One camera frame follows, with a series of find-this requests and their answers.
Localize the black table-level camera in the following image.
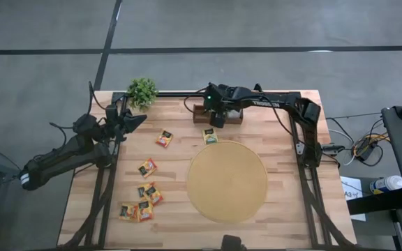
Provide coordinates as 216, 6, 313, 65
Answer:
221, 234, 247, 251

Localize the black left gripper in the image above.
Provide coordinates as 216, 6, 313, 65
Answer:
105, 104, 149, 141

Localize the green plant white pot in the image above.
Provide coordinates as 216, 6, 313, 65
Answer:
126, 77, 159, 112

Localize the green yellow tea packet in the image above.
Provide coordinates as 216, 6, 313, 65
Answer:
202, 128, 219, 146

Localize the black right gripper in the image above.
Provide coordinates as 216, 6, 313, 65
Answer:
203, 82, 244, 129

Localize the white paper sheet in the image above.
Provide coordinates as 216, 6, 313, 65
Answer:
339, 176, 366, 222

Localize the brown wooden tea box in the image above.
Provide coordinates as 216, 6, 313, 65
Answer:
193, 103, 244, 126

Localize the white blue bottle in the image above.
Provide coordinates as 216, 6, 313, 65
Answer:
368, 175, 402, 195

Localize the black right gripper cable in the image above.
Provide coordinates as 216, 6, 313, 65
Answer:
183, 86, 211, 114

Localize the round woven straw placemat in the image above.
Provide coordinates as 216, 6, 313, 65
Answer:
186, 140, 269, 225

